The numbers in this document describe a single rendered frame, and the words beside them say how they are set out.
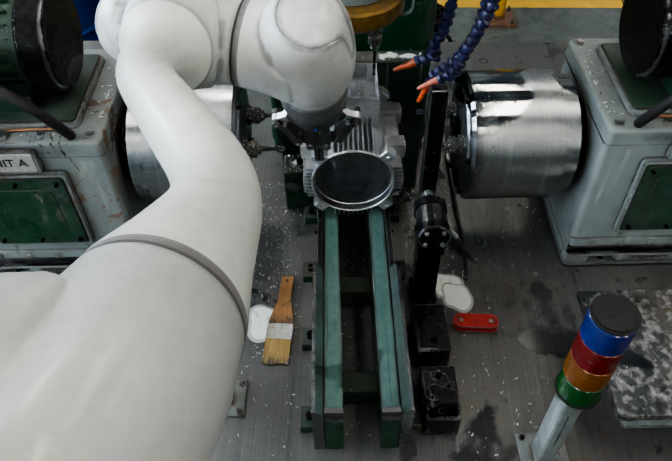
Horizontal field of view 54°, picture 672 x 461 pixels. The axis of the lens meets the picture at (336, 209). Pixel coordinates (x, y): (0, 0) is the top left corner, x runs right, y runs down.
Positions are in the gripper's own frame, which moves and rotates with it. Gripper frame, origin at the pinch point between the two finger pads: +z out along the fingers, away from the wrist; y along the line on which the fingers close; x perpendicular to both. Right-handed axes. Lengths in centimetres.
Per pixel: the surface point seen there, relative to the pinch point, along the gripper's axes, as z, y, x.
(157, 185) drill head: 14.8, 29.9, 1.9
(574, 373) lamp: -12, -33, 36
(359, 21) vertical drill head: -5.7, -6.9, -18.7
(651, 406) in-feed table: 6, -51, 42
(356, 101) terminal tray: 11.3, -6.7, -12.2
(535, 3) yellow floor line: 227, -114, -156
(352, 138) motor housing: 12.3, -5.8, -5.4
